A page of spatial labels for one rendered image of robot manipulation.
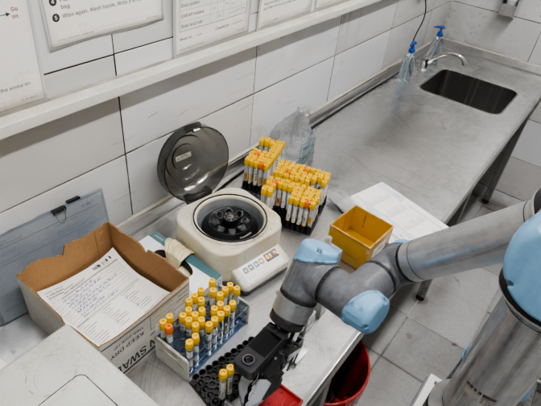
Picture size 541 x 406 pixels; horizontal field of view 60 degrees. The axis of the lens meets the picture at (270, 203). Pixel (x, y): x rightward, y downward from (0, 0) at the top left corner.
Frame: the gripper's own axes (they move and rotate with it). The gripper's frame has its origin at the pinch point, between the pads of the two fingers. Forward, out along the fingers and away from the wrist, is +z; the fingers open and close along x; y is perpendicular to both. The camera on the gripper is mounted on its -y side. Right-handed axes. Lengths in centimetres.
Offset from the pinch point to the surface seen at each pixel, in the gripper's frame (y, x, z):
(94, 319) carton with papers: -6.4, 37.3, 2.1
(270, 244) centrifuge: 31.6, 22.6, -21.1
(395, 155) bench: 104, 21, -54
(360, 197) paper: 72, 18, -38
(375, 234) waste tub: 57, 4, -32
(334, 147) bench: 94, 42, -48
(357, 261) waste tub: 46, 3, -25
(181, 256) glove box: 13.6, 35.6, -12.3
